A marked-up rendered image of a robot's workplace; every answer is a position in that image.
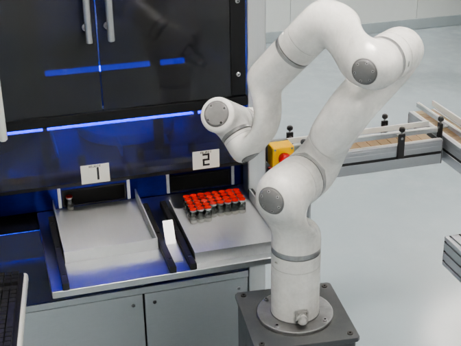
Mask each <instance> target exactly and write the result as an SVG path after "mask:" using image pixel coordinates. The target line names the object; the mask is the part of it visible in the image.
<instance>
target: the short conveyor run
mask: <svg viewBox="0 0 461 346"><path fill-rule="evenodd" d="M382 118H383V120H382V121H381V126H380V127H374V128H365V129H364V130H363V132H362V133H361V135H360V136H359V137H358V138H357V139H356V141H355V142H354V144H353V145H352V146H351V148H350V150H349V151H348V153H347V155H346V158H345V160H344V162H343V164H342V167H341V169H340V172H339V174H338V176H337V177H341V176H351V175H356V174H366V173H371V172H380V171H386V170H395V169H401V168H410V167H416V166H421V165H430V164H436V163H441V162H442V148H443V140H442V138H440V137H439V138H438V137H437V136H435V135H434V134H433V133H432V132H438V127H437V126H435V127H429V128H426V126H429V121H423V122H413V123H407V124H397V125H391V126H388V120H386V119H387V118H388V115H387V114H385V113H384V114H383V115H382ZM420 127H425V128H420ZM409 128H414V129H409ZM406 129H409V130H406ZM287 130H288V131H289V132H287V133H286V138H287V139H288V140H289V141H290V142H291V144H292V145H293V146H294V152H295V151H296V150H297V149H298V148H299V147H300V146H301V145H302V144H303V142H304V141H305V140H306V138H307V137H308V136H302V137H294V133H293V132H291V130H293V126H292V125H288V126H287ZM393 130H399V131H393ZM388 131H393V132H388ZM376 132H380V133H377V134H371V135H366V134H370V133H376ZM293 143H295V144H293Z"/></svg>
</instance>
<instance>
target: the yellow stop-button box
mask: <svg viewBox="0 0 461 346"><path fill-rule="evenodd" d="M293 152H294V146H293V145H292V144H291V142H290V141H289V140H288V139H287V138H283V139H273V140H272V141H271V142H270V143H269V144H268V145H267V146H266V147H265V160H266V161H267V162H268V163H269V165H270V166H271V167H272V168H273V167H274V166H275V165H277V164H278V163H279V156H280V155H281V154H283V153H288V154H289V155H291V154H292V153H293Z"/></svg>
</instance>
